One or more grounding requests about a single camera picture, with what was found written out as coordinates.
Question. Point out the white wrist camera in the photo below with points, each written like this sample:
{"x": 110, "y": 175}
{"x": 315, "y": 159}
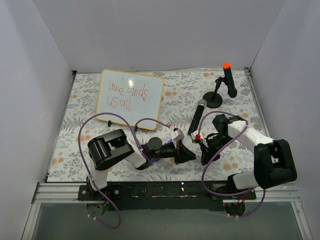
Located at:
{"x": 197, "y": 138}
{"x": 176, "y": 135}

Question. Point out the black microphone desk stand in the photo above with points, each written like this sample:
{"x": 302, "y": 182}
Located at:
{"x": 213, "y": 98}

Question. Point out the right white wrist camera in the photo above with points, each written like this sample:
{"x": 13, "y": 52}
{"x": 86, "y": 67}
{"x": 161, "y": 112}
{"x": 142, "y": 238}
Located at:
{"x": 197, "y": 138}

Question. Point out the purple toy microphone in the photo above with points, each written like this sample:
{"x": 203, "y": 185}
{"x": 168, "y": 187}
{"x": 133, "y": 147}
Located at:
{"x": 167, "y": 150}

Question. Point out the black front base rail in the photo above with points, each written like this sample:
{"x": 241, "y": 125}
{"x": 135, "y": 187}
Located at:
{"x": 162, "y": 195}

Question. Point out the floral patterned table mat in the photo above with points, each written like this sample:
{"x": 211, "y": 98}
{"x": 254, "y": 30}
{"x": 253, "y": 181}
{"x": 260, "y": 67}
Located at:
{"x": 182, "y": 91}

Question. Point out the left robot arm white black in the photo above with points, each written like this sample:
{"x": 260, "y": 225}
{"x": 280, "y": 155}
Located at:
{"x": 109, "y": 149}

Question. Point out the yellow framed whiteboard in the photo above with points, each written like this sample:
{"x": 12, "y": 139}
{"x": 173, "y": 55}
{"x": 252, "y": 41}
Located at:
{"x": 133, "y": 96}

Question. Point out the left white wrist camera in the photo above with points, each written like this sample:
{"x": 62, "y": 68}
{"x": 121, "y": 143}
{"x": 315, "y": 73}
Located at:
{"x": 176, "y": 135}

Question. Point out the black handheld microphone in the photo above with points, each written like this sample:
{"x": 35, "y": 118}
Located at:
{"x": 202, "y": 103}

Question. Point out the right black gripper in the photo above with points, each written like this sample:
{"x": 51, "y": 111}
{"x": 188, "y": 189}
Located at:
{"x": 206, "y": 149}

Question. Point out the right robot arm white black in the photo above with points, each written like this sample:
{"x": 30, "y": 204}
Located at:
{"x": 273, "y": 162}

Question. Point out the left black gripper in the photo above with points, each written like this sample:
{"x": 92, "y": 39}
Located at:
{"x": 177, "y": 154}

